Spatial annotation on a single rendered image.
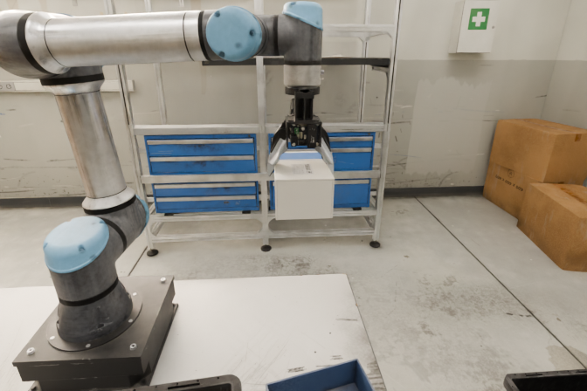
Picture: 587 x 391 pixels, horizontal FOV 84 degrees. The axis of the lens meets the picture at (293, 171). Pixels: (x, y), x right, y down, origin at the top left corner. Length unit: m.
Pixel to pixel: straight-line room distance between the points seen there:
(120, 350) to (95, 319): 0.09
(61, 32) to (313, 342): 0.82
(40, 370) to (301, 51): 0.82
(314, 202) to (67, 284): 0.52
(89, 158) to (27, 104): 2.81
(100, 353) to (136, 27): 0.64
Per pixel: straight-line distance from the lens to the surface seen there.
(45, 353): 0.92
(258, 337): 0.93
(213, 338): 0.95
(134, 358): 0.83
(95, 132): 0.83
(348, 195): 2.36
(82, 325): 0.87
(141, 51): 0.59
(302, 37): 0.65
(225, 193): 2.31
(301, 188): 0.66
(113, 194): 0.87
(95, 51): 0.62
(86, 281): 0.81
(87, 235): 0.80
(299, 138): 0.66
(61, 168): 3.67
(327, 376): 0.80
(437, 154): 3.49
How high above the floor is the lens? 1.38
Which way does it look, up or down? 20 degrees down
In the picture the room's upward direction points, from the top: straight up
